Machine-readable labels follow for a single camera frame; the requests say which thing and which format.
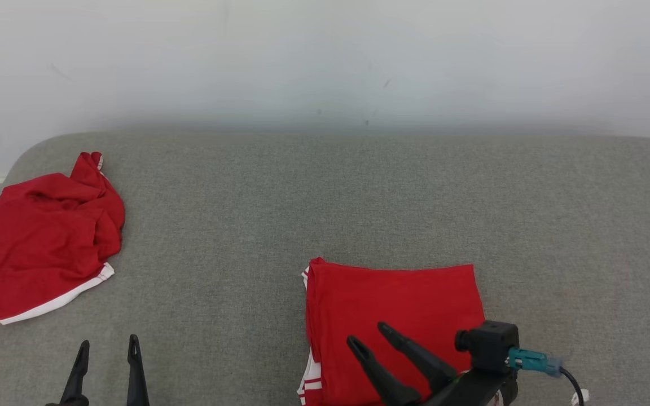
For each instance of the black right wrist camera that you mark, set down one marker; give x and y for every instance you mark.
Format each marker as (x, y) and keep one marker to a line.
(491, 344)

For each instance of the red jersey with white trim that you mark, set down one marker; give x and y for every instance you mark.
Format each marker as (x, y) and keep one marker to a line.
(392, 304)

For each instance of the grey fabric sofa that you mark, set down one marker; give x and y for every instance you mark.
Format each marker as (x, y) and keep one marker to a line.
(325, 214)

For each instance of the red shorts with white stripe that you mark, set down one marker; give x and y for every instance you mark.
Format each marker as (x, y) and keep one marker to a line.
(43, 242)

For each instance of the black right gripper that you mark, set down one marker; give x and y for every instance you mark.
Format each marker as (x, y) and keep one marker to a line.
(471, 392)

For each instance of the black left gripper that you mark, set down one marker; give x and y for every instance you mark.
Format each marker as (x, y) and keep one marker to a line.
(68, 403)

